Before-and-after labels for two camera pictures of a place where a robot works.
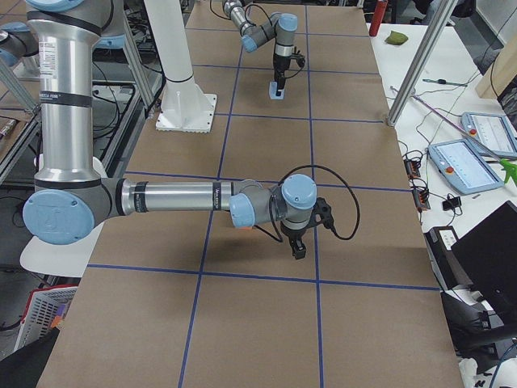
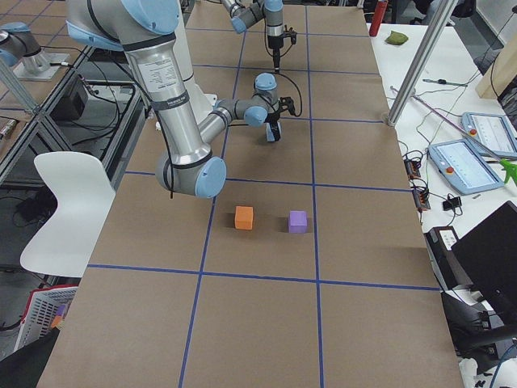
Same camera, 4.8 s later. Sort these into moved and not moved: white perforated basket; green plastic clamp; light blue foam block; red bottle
Moved: light blue foam block
Not moved: green plastic clamp; white perforated basket; red bottle
